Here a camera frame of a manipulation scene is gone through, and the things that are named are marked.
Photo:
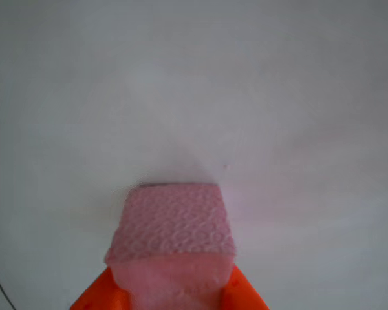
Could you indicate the pink foam block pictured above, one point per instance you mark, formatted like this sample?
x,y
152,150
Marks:
x,y
174,232

